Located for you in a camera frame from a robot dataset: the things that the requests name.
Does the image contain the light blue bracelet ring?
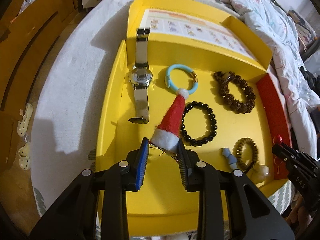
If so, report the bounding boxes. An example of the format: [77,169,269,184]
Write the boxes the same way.
[164,63,199,95]

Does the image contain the brown spiral hair tie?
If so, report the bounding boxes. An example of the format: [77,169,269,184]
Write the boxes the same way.
[233,137,258,172]

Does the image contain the white slipper lower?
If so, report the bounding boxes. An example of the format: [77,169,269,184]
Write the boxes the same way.
[17,142,30,171]

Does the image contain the red cherry hair accessory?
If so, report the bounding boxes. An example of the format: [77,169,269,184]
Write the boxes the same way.
[272,135,283,165]

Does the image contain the brown rudraksha bead bracelet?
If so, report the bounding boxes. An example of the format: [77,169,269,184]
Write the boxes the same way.
[212,71,257,114]

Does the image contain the printed instruction sheet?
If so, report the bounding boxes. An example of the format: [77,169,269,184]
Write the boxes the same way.
[139,9,256,60]

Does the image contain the red santa hat hair clip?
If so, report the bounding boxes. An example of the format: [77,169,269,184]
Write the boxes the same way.
[150,88,189,155]

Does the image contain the wooden wardrobe cabinet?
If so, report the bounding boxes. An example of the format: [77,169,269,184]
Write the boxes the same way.
[1,0,79,171]

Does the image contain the yellow cardboard box tray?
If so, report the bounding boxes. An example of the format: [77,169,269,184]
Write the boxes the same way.
[96,0,291,239]

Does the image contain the white slipper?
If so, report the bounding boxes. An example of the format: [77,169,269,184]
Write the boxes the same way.
[17,103,33,137]
[17,142,30,171]

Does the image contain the leaf patterned bed sheet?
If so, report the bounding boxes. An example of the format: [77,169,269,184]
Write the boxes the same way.
[30,0,296,218]

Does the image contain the blue star heart hair clip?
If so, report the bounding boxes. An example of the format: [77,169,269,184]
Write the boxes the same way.
[222,148,238,170]

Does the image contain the black bead bracelet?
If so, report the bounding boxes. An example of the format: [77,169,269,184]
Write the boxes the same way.
[180,101,218,147]

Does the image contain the white slipper upper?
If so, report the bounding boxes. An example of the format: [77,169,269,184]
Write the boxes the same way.
[17,103,33,137]

